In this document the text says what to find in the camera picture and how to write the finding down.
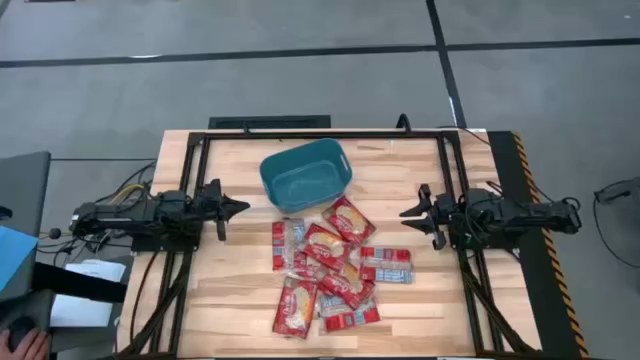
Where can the blue paper sheet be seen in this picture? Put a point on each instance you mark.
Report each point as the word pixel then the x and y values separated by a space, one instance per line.
pixel 15 255

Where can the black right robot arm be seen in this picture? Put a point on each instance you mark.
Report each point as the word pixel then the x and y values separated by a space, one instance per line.
pixel 515 215

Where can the black ball knob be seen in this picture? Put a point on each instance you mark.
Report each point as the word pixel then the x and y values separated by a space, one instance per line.
pixel 55 233

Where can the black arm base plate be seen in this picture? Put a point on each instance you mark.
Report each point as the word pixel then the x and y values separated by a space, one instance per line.
pixel 165 244
pixel 485 242

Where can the black bar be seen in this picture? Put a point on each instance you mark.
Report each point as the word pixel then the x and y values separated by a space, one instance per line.
pixel 80 285

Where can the teal plastic basket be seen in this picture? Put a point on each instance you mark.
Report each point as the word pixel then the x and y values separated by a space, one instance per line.
pixel 305 175

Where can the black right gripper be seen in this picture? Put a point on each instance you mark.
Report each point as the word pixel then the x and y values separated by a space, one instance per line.
pixel 444 215

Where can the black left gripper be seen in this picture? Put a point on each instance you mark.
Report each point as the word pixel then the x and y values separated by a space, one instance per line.
pixel 212 207

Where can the black computer mouse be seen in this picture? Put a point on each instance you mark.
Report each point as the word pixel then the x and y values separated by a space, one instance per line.
pixel 20 330

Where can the person's hand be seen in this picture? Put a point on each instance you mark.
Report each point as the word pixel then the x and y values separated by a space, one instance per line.
pixel 30 347

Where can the white paper sheet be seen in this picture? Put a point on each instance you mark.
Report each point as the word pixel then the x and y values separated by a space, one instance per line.
pixel 80 310

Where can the grey floor stand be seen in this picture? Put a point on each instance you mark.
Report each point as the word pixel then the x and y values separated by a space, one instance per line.
pixel 617 190

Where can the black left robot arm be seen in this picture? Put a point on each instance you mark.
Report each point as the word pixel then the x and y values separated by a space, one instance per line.
pixel 125 212

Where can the black yellow-striped hazard mat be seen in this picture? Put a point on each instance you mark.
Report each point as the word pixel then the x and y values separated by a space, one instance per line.
pixel 537 280

